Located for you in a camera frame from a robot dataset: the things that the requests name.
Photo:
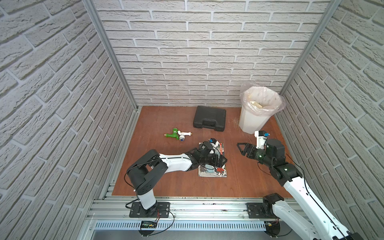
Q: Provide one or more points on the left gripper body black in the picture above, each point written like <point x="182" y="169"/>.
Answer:
<point x="218" y="160"/>

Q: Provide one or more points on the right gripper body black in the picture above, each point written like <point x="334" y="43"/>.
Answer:
<point x="260" y="156"/>

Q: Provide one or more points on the illustrated comic book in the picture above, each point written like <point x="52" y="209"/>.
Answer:
<point x="208" y="171"/>

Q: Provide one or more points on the yellow sticky note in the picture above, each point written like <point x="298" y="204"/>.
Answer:
<point x="256" y="104"/>

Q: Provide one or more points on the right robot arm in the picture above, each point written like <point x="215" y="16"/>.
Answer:
<point x="320" y="223"/>

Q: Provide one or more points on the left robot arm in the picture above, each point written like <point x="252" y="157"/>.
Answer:
<point x="146" y="172"/>

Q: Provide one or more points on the white trash bin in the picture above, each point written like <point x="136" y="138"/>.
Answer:
<point x="249" y="123"/>

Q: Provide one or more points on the green white toy faucet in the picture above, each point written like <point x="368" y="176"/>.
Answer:
<point x="177" y="134"/>

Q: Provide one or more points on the black plastic tool case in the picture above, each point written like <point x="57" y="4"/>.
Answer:
<point x="210" y="118"/>

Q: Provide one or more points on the small green circuit board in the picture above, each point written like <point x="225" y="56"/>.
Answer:
<point x="148" y="225"/>

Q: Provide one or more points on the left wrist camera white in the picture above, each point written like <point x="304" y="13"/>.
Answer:
<point x="214" y="142"/>

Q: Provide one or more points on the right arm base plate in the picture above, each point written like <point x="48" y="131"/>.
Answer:
<point x="260" y="211"/>

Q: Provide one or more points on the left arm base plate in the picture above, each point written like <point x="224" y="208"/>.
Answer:
<point x="159" y="210"/>

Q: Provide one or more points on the aluminium frame rail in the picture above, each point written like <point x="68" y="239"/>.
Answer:
<point x="184" y="208"/>

